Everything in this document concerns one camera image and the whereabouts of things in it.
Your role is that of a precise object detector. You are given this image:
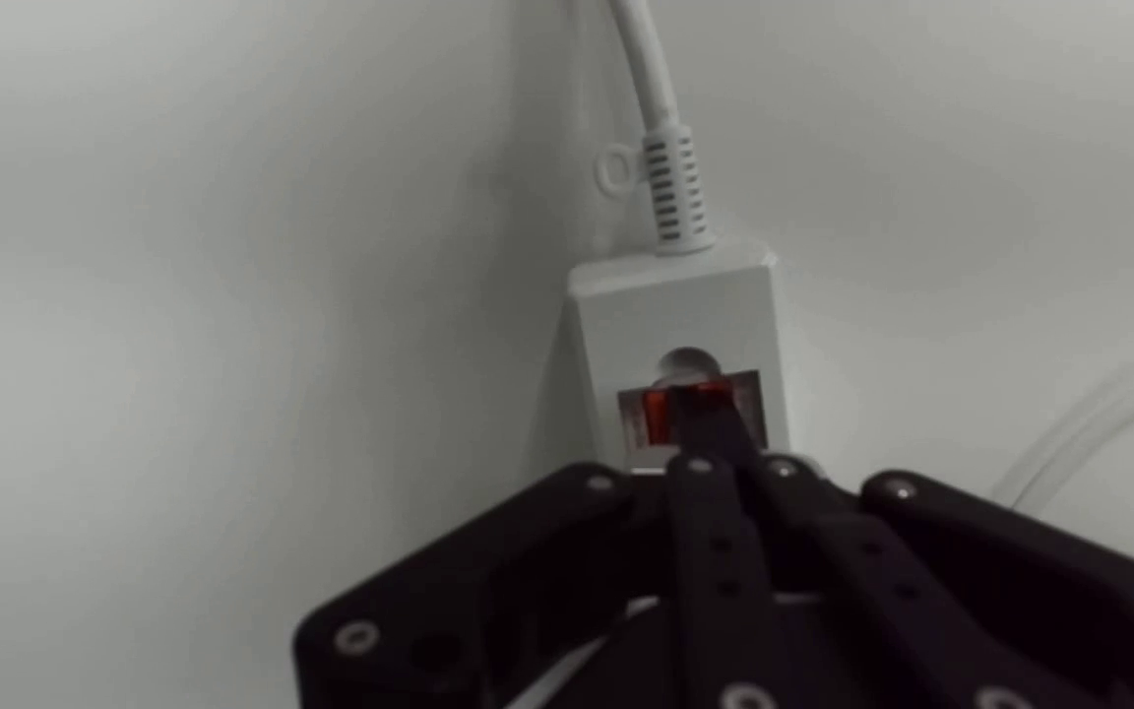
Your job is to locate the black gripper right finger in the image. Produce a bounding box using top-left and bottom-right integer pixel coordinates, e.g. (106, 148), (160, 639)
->
(755, 454), (1134, 709)

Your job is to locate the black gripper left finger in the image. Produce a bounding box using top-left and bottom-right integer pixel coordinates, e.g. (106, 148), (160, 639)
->
(288, 373), (786, 709)

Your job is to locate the white extension cord power strip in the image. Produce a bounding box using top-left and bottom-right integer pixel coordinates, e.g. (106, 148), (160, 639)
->
(563, 232), (794, 479)

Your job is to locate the thin white kettle cable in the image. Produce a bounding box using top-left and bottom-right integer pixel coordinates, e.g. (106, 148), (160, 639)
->
(983, 337), (1134, 515)

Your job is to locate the white power strip cable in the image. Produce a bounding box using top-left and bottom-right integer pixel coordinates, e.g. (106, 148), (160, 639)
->
(606, 0), (721, 255)

